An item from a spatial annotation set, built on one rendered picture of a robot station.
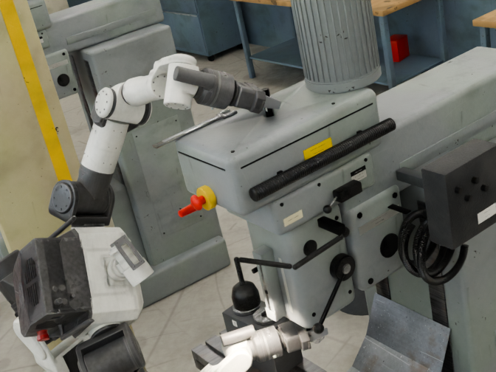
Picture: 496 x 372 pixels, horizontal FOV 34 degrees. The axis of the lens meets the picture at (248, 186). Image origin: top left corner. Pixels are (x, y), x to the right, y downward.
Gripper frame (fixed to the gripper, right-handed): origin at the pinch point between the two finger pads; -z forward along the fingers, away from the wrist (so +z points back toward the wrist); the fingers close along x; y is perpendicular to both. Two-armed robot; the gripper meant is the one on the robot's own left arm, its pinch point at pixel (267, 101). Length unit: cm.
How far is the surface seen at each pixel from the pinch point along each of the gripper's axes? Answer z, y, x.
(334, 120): -14.4, 0.8, 9.8
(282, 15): -288, -11, -661
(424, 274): -47, -31, 21
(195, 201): 14.2, -26.0, 8.5
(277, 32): -295, -32, -677
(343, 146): -17.1, -4.3, 13.1
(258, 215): -3.3, -26.9, 8.1
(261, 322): -33, -73, -27
